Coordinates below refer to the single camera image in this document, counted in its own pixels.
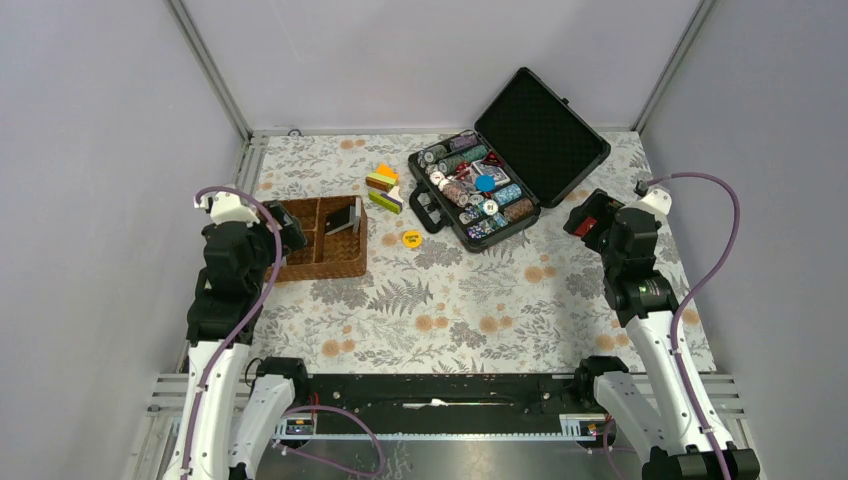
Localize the black poker chip case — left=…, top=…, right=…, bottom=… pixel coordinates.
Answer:
left=408, top=67, right=611, bottom=253

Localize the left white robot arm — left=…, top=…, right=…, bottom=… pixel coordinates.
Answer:
left=163, top=186, right=311, bottom=479

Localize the orange brown toy block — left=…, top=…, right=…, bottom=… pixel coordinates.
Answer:
left=365, top=164, right=399, bottom=193

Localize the playing card deck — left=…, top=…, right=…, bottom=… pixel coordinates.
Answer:
left=471, top=160, right=511, bottom=188

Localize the yellow big blind button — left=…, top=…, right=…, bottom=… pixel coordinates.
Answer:
left=401, top=230, right=423, bottom=249

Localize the floral tablecloth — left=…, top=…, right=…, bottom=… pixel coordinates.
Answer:
left=251, top=132, right=651, bottom=373

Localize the purple cable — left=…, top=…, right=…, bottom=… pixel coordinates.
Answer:
left=180, top=186, right=286, bottom=480
left=635, top=171, right=742, bottom=480

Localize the green purple toy block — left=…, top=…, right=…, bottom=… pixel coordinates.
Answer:
left=368, top=186, right=404, bottom=214

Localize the blue dealer chip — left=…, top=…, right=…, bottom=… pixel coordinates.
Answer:
left=474, top=175, right=497, bottom=193

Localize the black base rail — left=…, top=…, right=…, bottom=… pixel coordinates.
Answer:
left=294, top=374, right=607, bottom=438

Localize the brown wicker basket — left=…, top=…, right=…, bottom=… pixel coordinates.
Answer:
left=276, top=196, right=368, bottom=282

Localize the red card holder wallet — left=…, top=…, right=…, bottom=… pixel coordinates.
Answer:
left=574, top=216, right=597, bottom=238

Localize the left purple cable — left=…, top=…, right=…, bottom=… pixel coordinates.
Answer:
left=180, top=186, right=286, bottom=480

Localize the black VIP card stack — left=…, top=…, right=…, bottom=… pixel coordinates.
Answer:
left=325, top=197, right=363, bottom=236

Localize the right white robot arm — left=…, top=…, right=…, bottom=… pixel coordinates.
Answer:
left=564, top=189, right=761, bottom=479

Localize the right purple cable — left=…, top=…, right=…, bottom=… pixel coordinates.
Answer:
left=635, top=171, right=742, bottom=480

